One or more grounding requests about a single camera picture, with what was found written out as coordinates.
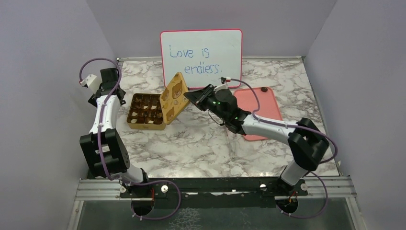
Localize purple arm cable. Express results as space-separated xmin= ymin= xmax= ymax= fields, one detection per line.
xmin=79 ymin=57 xmax=153 ymax=186
xmin=226 ymin=78 xmax=339 ymax=166

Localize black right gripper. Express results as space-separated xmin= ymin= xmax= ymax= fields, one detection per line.
xmin=184 ymin=84 xmax=228 ymax=122

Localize pink-framed whiteboard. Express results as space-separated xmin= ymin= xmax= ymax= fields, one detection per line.
xmin=160 ymin=28 xmax=243 ymax=89

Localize silver tin lid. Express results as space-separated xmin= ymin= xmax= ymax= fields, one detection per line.
xmin=159 ymin=72 xmax=190 ymax=125

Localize black table base rail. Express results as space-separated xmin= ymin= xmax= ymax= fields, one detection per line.
xmin=87 ymin=170 xmax=308 ymax=210

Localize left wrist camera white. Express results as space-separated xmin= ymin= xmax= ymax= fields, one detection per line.
xmin=79 ymin=74 xmax=102 ymax=94

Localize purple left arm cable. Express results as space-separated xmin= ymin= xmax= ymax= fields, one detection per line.
xmin=79 ymin=57 xmax=153 ymax=186

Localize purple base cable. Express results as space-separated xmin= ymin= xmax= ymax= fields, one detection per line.
xmin=130 ymin=179 xmax=182 ymax=221
xmin=275 ymin=171 xmax=329 ymax=219

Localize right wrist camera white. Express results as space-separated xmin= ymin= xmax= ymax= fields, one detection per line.
xmin=214 ymin=77 xmax=231 ymax=92

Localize pink plastic tray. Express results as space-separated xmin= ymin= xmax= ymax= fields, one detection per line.
xmin=234 ymin=87 xmax=288 ymax=144

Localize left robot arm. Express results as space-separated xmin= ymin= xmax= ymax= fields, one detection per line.
xmin=79 ymin=68 xmax=151 ymax=197

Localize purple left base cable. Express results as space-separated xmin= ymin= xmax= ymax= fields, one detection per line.
xmin=130 ymin=179 xmax=182 ymax=221

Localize pink silicone tongs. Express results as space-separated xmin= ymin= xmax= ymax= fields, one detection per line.
xmin=224 ymin=127 xmax=237 ymax=159

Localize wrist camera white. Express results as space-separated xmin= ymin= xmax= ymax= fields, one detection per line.
xmin=214 ymin=77 xmax=231 ymax=92
xmin=79 ymin=74 xmax=102 ymax=94

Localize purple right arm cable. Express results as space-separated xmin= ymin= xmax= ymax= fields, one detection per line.
xmin=226 ymin=78 xmax=339 ymax=166

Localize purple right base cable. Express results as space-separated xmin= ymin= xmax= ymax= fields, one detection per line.
xmin=275 ymin=171 xmax=329 ymax=219

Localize gold chocolate box tray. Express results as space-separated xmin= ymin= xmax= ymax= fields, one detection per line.
xmin=126 ymin=93 xmax=166 ymax=130

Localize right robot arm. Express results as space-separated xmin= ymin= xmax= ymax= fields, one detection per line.
xmin=184 ymin=84 xmax=329 ymax=195

